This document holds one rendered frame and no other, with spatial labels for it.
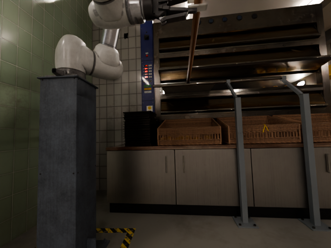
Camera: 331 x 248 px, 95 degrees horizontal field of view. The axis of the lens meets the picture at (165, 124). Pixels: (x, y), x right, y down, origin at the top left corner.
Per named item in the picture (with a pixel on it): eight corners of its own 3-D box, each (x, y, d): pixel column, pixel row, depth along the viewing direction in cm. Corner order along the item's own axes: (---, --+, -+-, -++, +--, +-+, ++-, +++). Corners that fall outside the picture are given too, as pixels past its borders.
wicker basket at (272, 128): (216, 141, 175) (215, 117, 176) (270, 139, 167) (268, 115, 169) (228, 144, 127) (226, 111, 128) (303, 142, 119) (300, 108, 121)
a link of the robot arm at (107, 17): (133, 33, 63) (120, 1, 51) (98, 37, 65) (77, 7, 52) (134, 13, 66) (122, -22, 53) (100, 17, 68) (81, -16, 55)
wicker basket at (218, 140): (165, 142, 182) (164, 119, 184) (214, 141, 173) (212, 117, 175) (156, 145, 134) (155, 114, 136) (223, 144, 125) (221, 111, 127)
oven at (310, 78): (164, 161, 371) (161, 77, 384) (255, 161, 346) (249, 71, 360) (144, 191, 182) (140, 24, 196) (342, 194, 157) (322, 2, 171)
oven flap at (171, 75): (158, 72, 174) (160, 80, 193) (333, 58, 153) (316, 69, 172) (158, 70, 174) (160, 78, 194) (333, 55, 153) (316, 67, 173)
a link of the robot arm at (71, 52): (51, 74, 89) (52, 38, 91) (84, 80, 103) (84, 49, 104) (57, 64, 78) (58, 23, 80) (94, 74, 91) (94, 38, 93)
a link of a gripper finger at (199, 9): (187, 4, 55) (187, 6, 55) (207, 2, 55) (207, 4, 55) (187, 11, 58) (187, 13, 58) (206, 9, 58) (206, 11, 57)
